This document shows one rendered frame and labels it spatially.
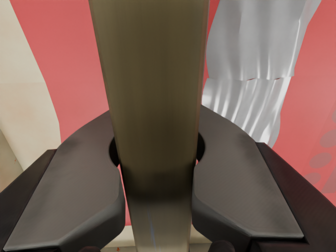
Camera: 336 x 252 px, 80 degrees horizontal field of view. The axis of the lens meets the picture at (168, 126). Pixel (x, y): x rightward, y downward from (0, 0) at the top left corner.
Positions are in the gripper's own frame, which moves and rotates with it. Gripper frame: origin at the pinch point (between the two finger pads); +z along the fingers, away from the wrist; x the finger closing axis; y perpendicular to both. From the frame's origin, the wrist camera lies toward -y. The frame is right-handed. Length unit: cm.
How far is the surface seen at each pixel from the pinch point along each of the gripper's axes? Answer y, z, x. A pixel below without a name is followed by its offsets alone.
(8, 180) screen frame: 9.0, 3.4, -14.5
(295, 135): 6.2, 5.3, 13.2
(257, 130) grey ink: 5.0, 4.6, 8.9
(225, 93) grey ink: 1.4, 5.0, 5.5
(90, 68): -0.9, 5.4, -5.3
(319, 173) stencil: 11.6, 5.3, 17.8
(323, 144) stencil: 7.5, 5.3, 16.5
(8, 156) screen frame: 7.0, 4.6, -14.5
